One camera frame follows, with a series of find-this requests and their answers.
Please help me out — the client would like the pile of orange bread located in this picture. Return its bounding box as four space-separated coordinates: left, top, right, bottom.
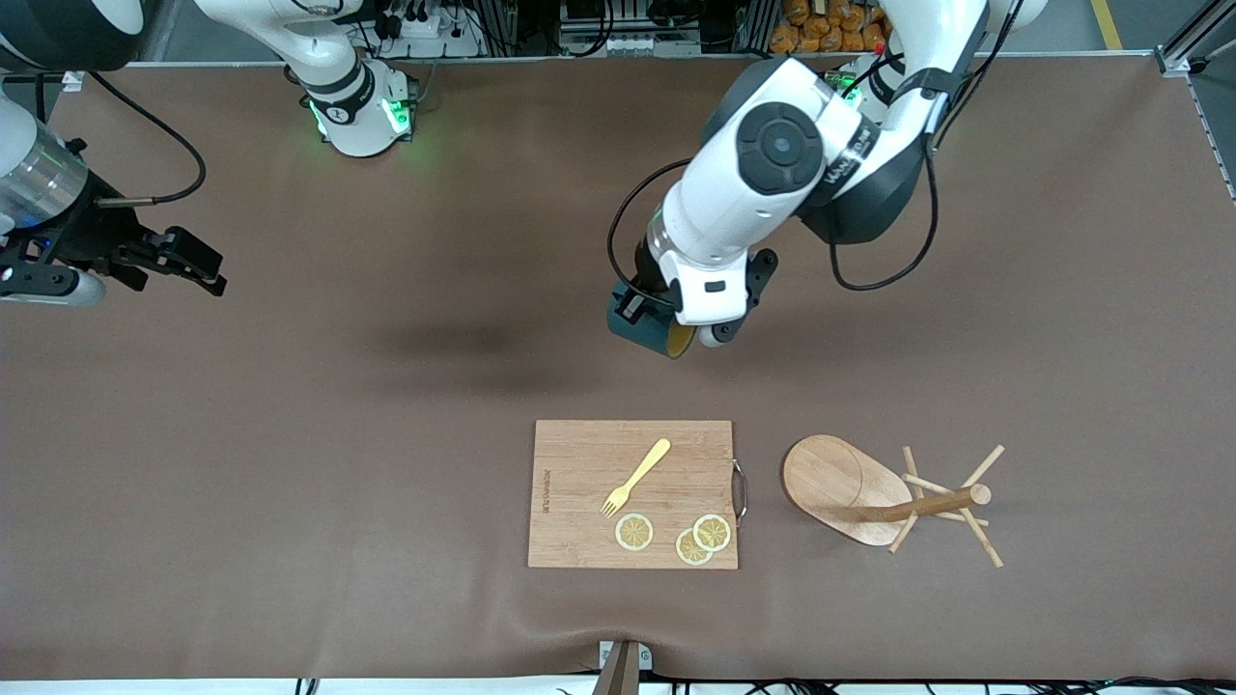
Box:
770 0 894 54

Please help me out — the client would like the wooden mug tree rack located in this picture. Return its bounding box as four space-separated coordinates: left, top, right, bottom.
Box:
781 434 1006 570

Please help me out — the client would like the brown table cover mat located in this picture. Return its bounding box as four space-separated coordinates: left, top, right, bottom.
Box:
0 56 1236 682

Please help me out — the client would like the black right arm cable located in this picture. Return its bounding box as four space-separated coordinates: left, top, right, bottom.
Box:
87 72 207 207

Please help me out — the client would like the bamboo cutting board metal handle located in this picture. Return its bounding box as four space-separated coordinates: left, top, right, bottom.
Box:
527 419 749 570

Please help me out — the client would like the white power strip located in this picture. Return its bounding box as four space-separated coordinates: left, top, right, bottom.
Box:
372 8 487 59

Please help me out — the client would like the dark teal cup yellow inside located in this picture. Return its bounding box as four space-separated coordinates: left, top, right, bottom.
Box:
606 280 698 360

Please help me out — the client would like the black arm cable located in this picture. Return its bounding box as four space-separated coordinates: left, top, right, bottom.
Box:
606 0 1026 292
87 72 207 207

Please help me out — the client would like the aluminium frame profile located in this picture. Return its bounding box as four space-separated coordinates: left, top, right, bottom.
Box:
1156 14 1236 78

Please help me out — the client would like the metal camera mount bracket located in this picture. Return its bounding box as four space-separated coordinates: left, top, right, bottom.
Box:
591 639 655 695

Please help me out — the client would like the yellow plastic fork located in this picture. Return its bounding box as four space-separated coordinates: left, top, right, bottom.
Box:
601 438 672 519

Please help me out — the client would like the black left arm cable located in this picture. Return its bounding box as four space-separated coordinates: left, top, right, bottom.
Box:
606 0 1026 292

